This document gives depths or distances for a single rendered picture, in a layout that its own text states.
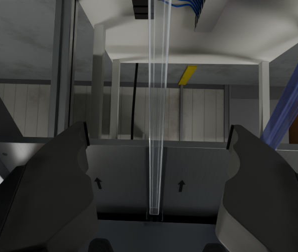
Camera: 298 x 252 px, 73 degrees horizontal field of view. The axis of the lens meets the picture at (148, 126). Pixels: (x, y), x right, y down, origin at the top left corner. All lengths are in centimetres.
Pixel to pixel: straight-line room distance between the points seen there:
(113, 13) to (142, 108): 283
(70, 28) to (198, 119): 309
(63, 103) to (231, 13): 50
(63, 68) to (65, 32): 9
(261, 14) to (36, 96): 362
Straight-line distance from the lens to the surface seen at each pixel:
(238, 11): 67
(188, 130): 345
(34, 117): 389
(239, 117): 368
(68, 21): 57
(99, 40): 69
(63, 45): 55
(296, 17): 76
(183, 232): 34
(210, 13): 58
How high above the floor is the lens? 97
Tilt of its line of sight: 4 degrees down
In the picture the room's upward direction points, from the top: 178 degrees counter-clockwise
